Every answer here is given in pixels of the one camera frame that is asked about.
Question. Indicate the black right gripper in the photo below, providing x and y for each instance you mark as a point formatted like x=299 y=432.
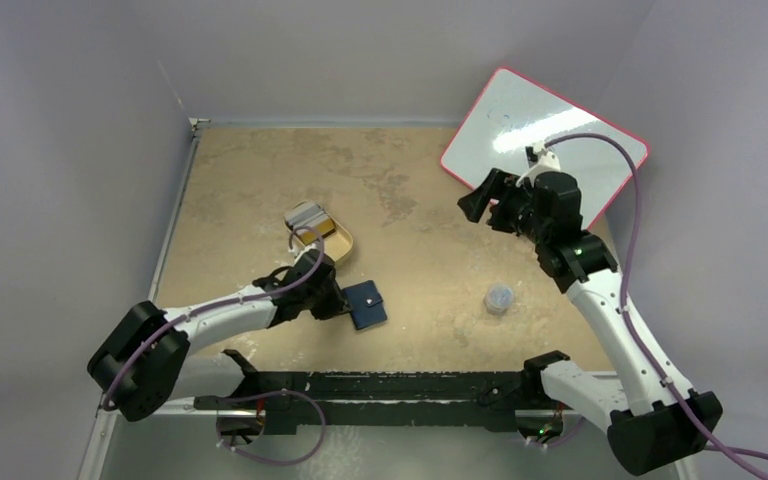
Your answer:
x=495 y=204

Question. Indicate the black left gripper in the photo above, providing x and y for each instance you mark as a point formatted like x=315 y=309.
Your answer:
x=336 y=304

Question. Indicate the beige oval plastic tray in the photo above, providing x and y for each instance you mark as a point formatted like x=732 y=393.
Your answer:
x=338 y=246

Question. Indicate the navy blue leather card holder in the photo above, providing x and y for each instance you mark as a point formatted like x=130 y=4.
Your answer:
x=366 y=304

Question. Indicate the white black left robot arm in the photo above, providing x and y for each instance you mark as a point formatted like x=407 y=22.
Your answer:
x=139 y=363

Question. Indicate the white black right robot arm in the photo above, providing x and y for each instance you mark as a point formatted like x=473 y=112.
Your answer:
x=652 y=418

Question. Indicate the stack of credit cards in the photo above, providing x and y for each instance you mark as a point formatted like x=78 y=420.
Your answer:
x=308 y=218

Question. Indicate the clear jar of paper clips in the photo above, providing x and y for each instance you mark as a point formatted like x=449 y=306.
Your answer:
x=498 y=299

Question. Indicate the red framed whiteboard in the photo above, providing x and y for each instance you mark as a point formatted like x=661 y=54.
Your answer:
x=512 y=113

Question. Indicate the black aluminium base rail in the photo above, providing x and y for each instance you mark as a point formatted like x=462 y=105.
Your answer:
x=496 y=401

